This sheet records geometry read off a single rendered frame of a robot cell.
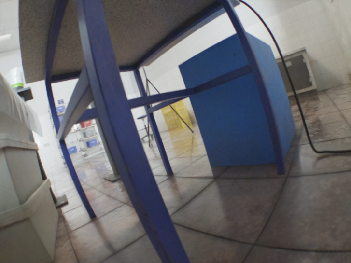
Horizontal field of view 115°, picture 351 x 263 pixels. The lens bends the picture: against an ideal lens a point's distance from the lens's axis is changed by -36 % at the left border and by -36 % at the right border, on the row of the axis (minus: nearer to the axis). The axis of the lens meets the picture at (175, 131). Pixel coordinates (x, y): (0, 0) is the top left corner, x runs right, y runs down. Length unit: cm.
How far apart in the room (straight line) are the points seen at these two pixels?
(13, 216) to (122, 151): 51
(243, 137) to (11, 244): 104
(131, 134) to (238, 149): 72
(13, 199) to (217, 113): 92
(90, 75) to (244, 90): 67
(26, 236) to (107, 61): 60
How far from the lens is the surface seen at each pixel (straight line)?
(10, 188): 65
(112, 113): 19
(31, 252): 72
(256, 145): 82
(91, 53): 21
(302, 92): 333
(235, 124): 83
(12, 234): 69
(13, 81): 162
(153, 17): 72
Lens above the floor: 33
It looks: 4 degrees down
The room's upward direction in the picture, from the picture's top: 18 degrees counter-clockwise
